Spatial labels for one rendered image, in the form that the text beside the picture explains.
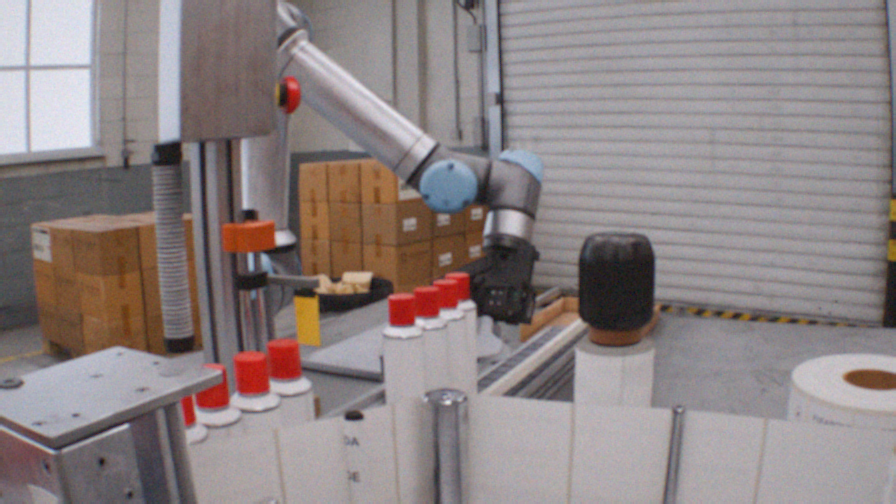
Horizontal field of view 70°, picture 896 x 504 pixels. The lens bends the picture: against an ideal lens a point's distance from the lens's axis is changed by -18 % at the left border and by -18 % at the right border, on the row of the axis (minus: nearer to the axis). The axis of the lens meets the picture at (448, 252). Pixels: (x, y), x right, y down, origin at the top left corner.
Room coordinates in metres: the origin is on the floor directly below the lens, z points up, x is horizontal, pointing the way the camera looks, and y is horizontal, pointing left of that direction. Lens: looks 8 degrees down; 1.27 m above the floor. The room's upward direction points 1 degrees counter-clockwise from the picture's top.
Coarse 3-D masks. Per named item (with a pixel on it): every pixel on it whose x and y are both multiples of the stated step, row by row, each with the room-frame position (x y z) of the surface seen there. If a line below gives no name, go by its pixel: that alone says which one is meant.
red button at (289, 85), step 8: (288, 80) 0.72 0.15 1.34; (296, 80) 0.73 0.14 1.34; (280, 88) 0.72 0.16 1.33; (288, 88) 0.72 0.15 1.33; (296, 88) 0.72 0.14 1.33; (280, 96) 0.72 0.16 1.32; (288, 96) 0.72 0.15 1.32; (296, 96) 0.72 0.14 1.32; (280, 104) 0.73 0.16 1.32; (288, 104) 0.72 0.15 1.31; (296, 104) 0.72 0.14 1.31; (288, 112) 0.73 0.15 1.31
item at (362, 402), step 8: (552, 288) 1.55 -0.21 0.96; (544, 296) 1.47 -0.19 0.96; (552, 296) 1.52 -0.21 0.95; (536, 304) 1.43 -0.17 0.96; (384, 384) 0.95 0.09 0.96; (368, 392) 0.91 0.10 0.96; (376, 392) 0.91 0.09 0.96; (384, 392) 0.93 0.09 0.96; (352, 400) 0.88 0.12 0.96; (360, 400) 0.88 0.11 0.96; (368, 400) 0.90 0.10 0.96; (376, 400) 0.91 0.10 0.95; (344, 408) 0.85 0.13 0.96; (352, 408) 0.86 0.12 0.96; (360, 408) 0.88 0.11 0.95; (328, 416) 0.82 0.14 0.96; (336, 416) 0.83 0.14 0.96
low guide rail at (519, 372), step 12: (576, 324) 1.42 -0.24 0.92; (564, 336) 1.35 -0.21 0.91; (540, 348) 1.26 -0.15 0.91; (552, 348) 1.29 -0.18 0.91; (528, 360) 1.19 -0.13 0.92; (540, 360) 1.23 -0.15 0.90; (516, 372) 1.13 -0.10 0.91; (528, 372) 1.18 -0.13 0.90; (492, 384) 1.08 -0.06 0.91; (504, 384) 1.09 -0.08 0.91
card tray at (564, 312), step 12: (564, 300) 1.88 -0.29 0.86; (576, 300) 1.87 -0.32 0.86; (540, 312) 1.73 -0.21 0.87; (552, 312) 1.81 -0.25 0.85; (564, 312) 1.87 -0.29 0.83; (576, 312) 1.87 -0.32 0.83; (540, 324) 1.73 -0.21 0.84; (552, 324) 1.75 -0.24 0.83; (564, 324) 1.75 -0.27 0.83; (648, 324) 1.64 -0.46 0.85; (528, 336) 1.65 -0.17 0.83
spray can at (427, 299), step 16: (416, 288) 0.97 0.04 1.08; (432, 288) 0.96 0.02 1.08; (416, 304) 0.95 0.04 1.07; (432, 304) 0.95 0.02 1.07; (416, 320) 0.95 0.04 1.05; (432, 320) 0.95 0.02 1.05; (432, 336) 0.94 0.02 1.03; (432, 352) 0.94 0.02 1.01; (432, 368) 0.94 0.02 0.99; (448, 368) 0.96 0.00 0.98; (432, 384) 0.94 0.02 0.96; (448, 384) 0.96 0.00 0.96
